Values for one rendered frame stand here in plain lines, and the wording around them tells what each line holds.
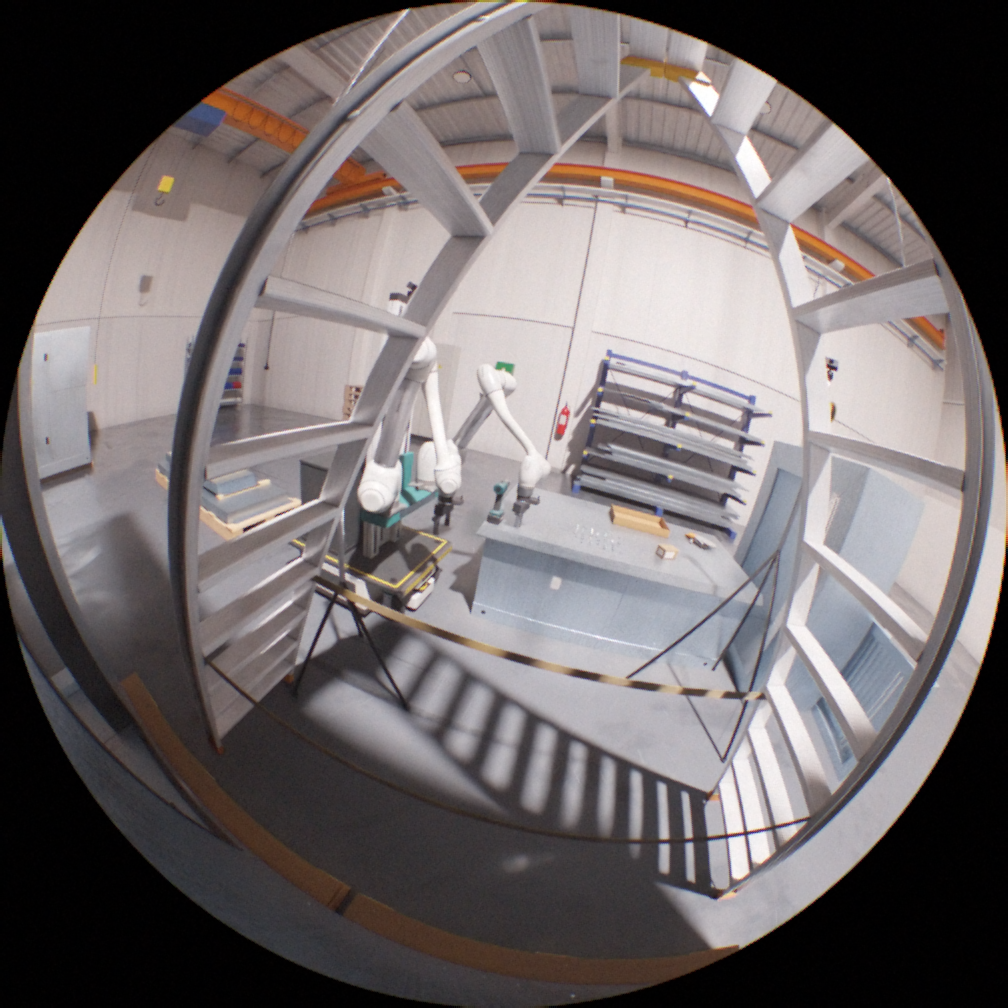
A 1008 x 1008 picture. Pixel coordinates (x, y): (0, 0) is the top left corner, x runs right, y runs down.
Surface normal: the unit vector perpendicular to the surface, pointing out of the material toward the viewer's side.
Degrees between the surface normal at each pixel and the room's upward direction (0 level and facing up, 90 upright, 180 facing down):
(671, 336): 90
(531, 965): 0
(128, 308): 90
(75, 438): 90
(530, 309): 90
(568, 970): 0
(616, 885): 0
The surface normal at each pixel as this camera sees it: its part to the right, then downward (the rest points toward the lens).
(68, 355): 0.94, 0.27
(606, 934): 0.18, -0.92
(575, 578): -0.23, 0.29
